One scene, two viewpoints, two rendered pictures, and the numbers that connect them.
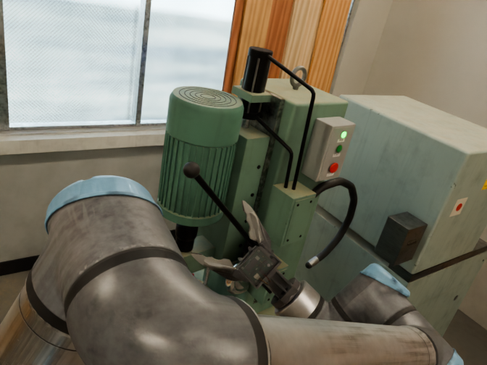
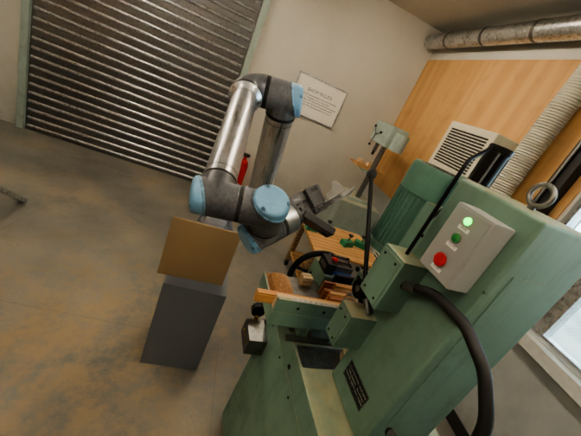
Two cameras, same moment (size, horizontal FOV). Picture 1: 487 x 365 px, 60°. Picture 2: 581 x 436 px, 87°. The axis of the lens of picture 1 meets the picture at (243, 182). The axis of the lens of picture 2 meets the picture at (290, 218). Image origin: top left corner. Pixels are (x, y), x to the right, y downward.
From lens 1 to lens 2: 1.36 m
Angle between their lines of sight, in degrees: 98
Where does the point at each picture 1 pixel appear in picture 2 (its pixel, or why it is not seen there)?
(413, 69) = not seen: outside the picture
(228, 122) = (415, 170)
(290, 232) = (370, 278)
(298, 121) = (456, 197)
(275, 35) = not seen: outside the picture
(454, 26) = not seen: outside the picture
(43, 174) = (527, 385)
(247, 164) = (417, 224)
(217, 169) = (395, 205)
